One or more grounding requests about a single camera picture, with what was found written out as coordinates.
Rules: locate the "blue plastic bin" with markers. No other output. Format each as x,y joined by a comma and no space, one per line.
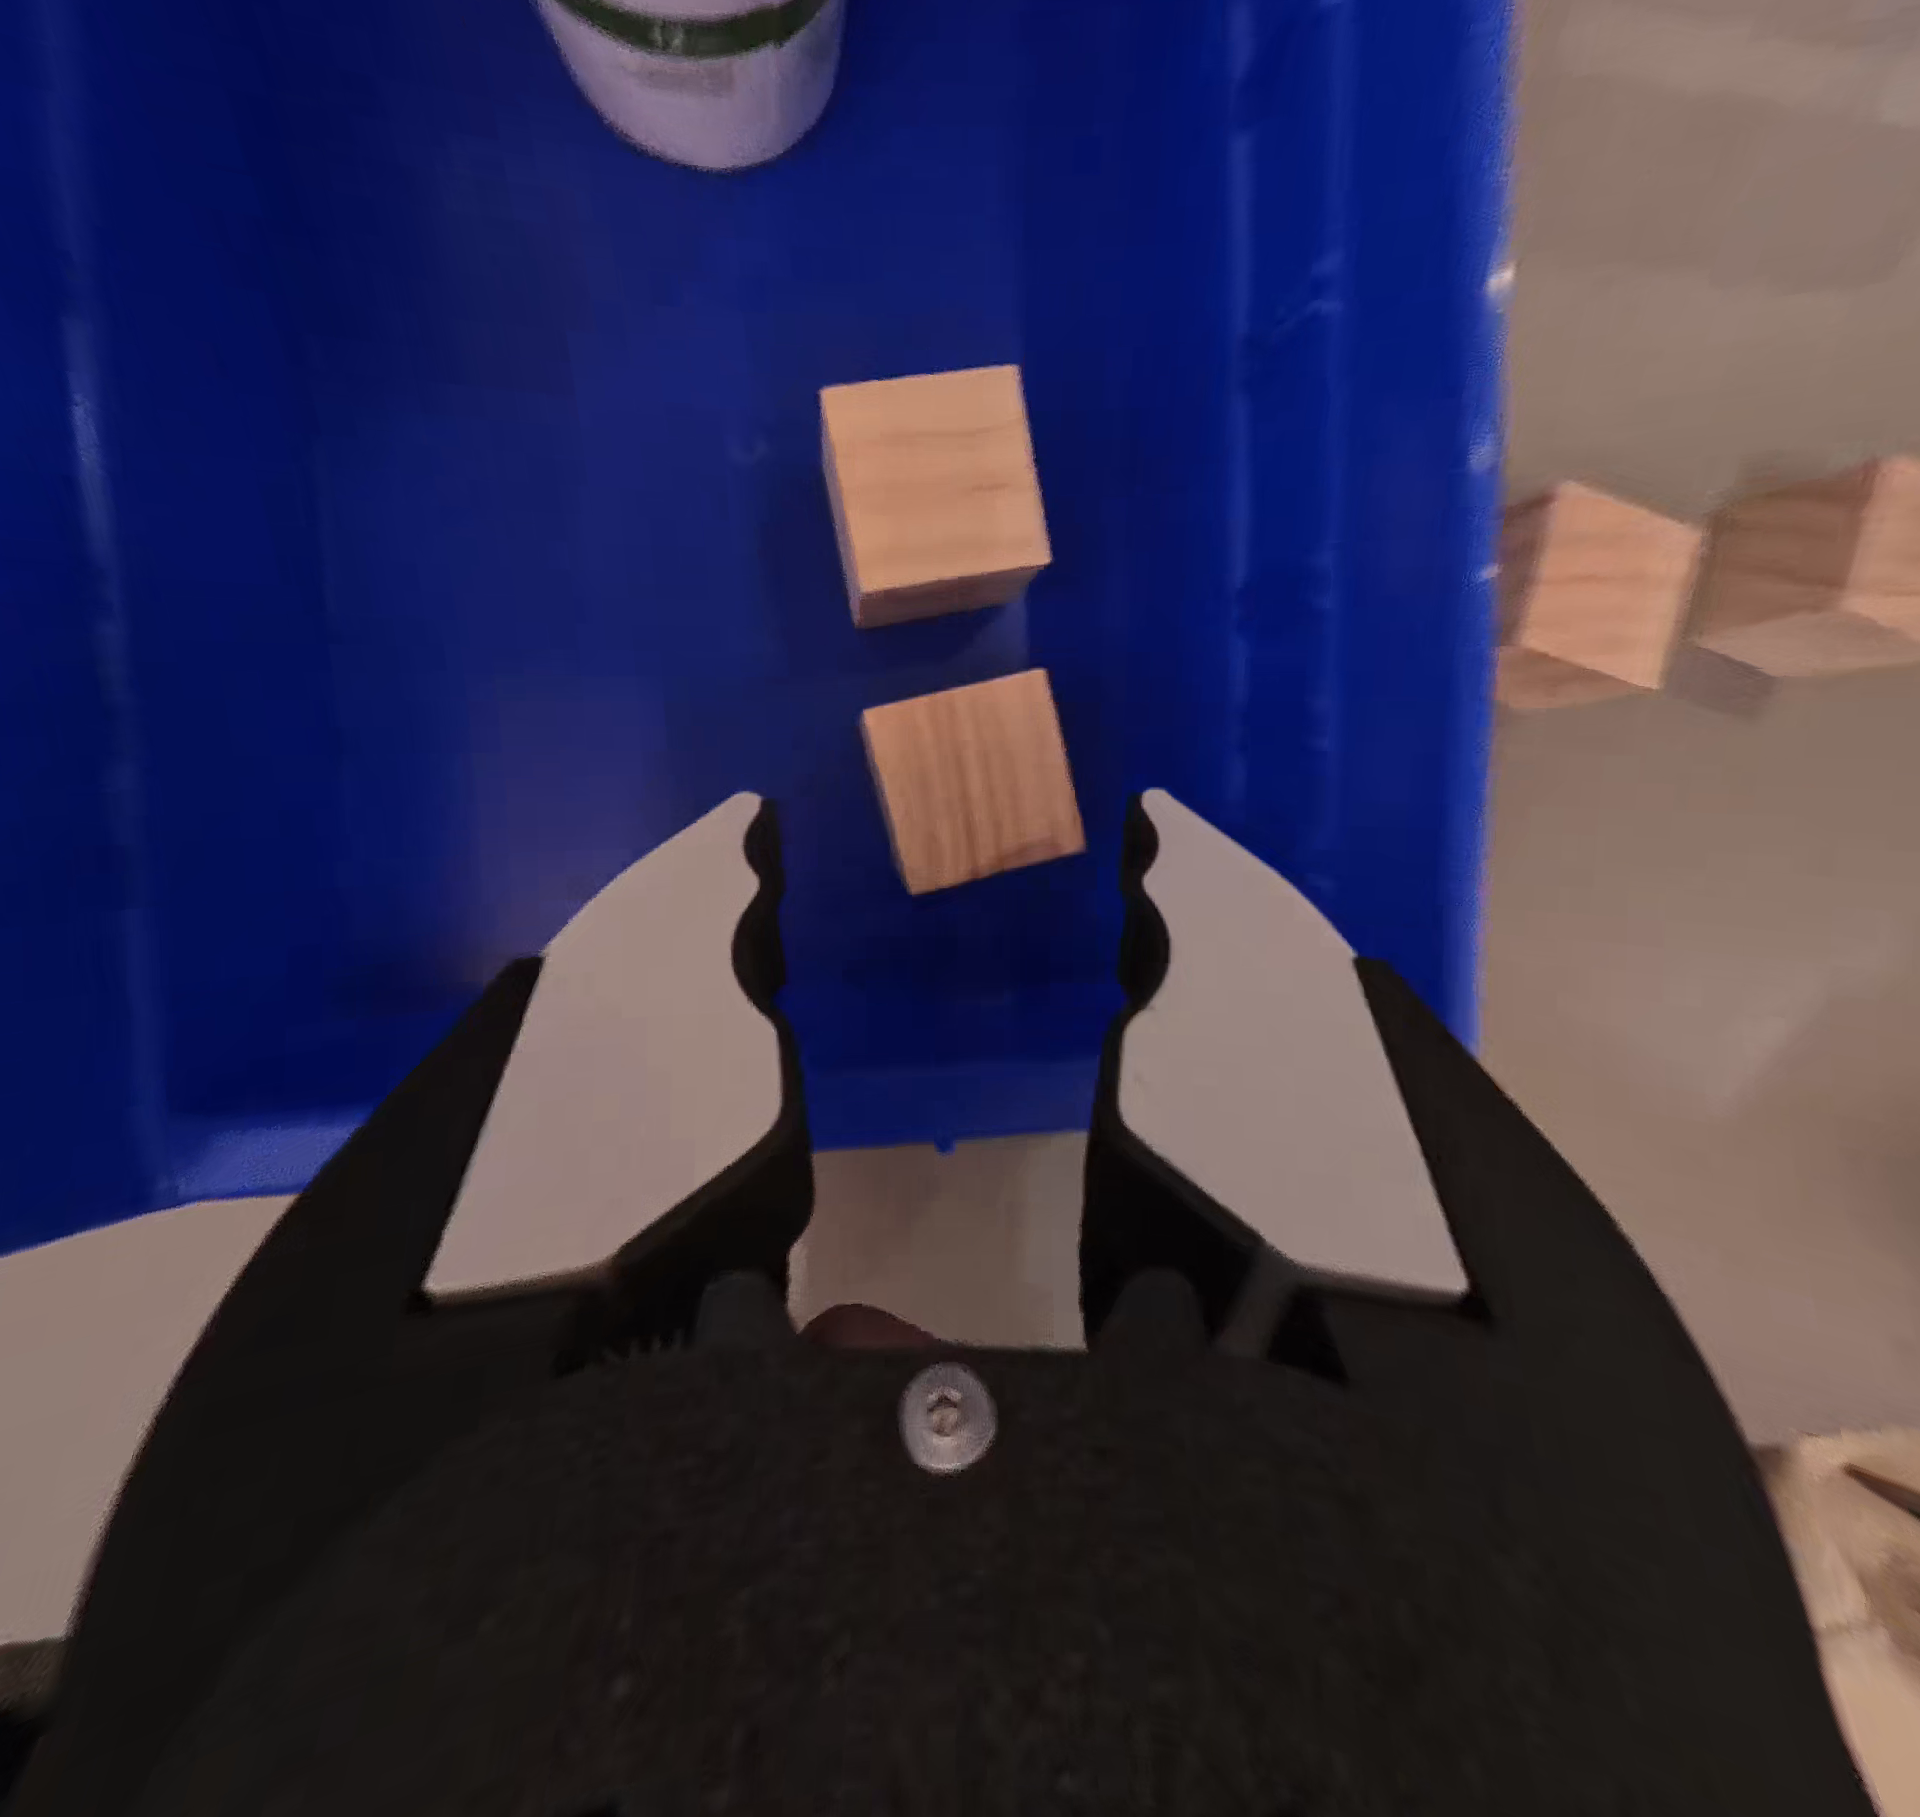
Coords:
377,497

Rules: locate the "white paper cup green band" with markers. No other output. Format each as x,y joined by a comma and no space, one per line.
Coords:
705,106

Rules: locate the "person's beige hoodie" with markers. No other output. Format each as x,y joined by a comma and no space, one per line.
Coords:
1861,1623

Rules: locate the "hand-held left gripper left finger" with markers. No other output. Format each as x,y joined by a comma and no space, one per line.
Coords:
600,1084

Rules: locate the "wooden cube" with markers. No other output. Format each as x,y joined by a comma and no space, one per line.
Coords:
1593,588
931,485
966,783
1816,571

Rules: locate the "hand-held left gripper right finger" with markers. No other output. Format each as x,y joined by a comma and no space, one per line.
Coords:
1290,1096

